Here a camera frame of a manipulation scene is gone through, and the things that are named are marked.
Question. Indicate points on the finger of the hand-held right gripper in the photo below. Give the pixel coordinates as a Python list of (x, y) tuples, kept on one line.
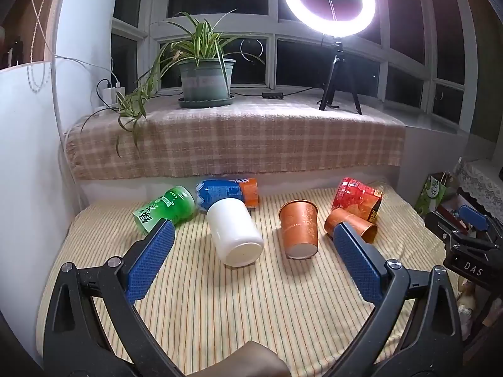
[(473, 216), (444, 226)]

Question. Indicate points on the red noodle cup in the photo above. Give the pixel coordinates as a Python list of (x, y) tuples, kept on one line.
[(355, 196)]

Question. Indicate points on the plaid blanket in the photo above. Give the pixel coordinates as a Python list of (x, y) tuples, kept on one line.
[(243, 141)]

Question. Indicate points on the green bottle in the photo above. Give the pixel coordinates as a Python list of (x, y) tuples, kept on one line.
[(169, 208)]

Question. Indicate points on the white window frame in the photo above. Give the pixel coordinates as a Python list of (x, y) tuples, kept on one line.
[(271, 39)]

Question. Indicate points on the white cup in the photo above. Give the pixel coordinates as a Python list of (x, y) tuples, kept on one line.
[(235, 227)]

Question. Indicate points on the black tripod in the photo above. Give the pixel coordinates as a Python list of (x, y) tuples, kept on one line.
[(338, 70)]

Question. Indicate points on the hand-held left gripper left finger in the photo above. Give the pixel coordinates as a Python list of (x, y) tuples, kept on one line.
[(151, 255)]

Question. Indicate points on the green plant pot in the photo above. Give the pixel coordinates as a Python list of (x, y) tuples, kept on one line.
[(204, 80)]

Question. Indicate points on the white lace cloth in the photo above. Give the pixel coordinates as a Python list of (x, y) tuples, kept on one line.
[(485, 182)]

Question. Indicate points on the white charger plug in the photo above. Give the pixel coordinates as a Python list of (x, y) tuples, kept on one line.
[(112, 92)]

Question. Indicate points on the spider plant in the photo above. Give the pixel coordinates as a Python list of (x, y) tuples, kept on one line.
[(198, 43)]

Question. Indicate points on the striped mat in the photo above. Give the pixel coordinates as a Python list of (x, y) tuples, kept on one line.
[(243, 302)]

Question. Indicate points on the green pot saucer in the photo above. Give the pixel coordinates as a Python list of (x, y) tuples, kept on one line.
[(204, 103)]

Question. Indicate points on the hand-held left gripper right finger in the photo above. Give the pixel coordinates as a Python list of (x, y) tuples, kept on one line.
[(359, 261)]

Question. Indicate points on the orange patterned paper cup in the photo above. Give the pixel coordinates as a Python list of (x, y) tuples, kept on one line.
[(351, 220), (298, 226)]

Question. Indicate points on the green paper bag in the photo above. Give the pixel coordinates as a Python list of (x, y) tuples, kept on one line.
[(432, 194)]

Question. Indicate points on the white board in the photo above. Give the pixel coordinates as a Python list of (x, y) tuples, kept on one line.
[(27, 172)]

